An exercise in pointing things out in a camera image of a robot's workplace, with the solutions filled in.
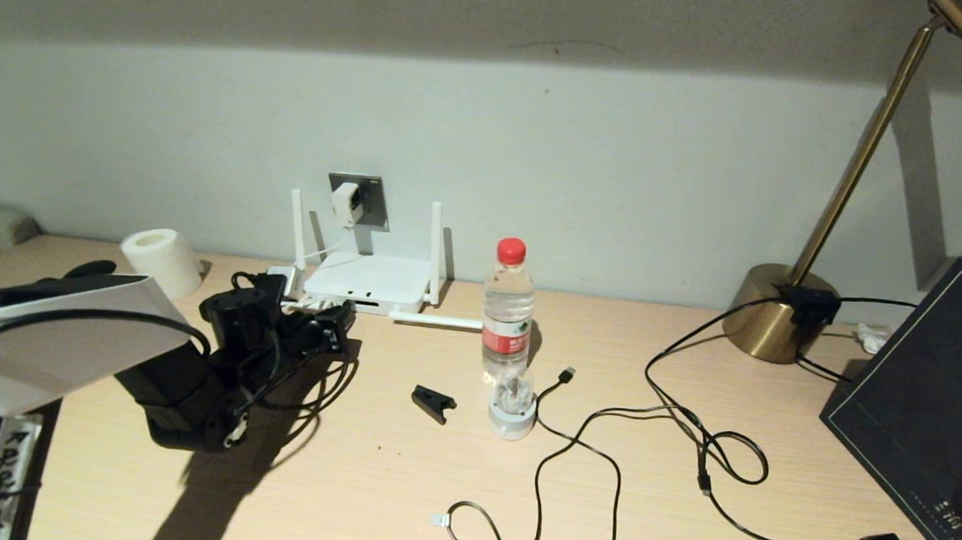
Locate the white power adapter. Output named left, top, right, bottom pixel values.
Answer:
left=329, top=182, right=363, bottom=229

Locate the white router with antennas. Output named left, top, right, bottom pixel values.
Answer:
left=283, top=187, right=491, bottom=331

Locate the white toilet paper roll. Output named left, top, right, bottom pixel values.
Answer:
left=118, top=227, right=206, bottom=302

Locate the small black clip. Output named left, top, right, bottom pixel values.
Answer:
left=410, top=385, right=458, bottom=426

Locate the small black oval object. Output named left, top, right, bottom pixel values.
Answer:
left=63, top=258, right=118, bottom=284

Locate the red-capped clear water bottle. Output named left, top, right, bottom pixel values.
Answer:
left=479, top=237, right=539, bottom=382

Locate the glass bulb on white base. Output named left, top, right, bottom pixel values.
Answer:
left=487, top=364, right=540, bottom=442

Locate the gold desk lamp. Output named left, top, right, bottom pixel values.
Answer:
left=720, top=0, right=962, bottom=374

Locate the crumpled white tissue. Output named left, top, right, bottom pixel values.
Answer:
left=855, top=321, right=890, bottom=356

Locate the dark box with gold trim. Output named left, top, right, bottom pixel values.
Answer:
left=813, top=248, right=962, bottom=540

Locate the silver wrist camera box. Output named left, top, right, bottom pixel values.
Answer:
left=264, top=265, right=309, bottom=302

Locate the thin white adapter cable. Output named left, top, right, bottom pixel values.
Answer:
left=285, top=223, right=352, bottom=313

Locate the grey wall socket plate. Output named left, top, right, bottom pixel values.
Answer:
left=325, top=173, right=392, bottom=233

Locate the black USB charging cable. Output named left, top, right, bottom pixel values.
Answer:
left=530, top=365, right=630, bottom=540

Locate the black white-tipped thin cable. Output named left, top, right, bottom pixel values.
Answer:
left=430, top=394, right=722, bottom=540

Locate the black plug adapter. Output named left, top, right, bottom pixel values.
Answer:
left=776, top=284, right=843, bottom=330

